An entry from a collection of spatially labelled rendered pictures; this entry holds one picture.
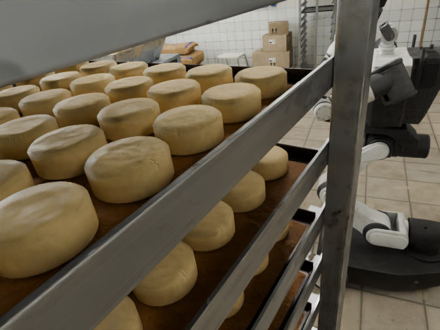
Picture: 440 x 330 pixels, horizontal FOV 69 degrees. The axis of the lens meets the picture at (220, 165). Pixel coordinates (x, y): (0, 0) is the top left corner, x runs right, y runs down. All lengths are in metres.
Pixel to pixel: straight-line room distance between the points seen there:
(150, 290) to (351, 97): 0.25
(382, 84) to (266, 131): 1.15
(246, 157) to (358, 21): 0.18
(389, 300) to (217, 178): 1.94
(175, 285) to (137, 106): 0.14
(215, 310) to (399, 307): 1.87
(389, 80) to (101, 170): 1.25
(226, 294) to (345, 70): 0.23
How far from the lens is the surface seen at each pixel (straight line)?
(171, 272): 0.24
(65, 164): 0.22
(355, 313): 1.98
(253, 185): 0.30
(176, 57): 2.30
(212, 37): 6.27
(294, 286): 0.48
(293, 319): 0.42
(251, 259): 0.24
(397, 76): 1.36
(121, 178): 0.18
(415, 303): 2.11
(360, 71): 0.33
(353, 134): 0.36
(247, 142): 0.19
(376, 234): 1.95
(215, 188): 0.17
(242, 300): 0.34
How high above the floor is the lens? 1.59
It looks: 30 degrees down
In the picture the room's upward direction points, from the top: 8 degrees counter-clockwise
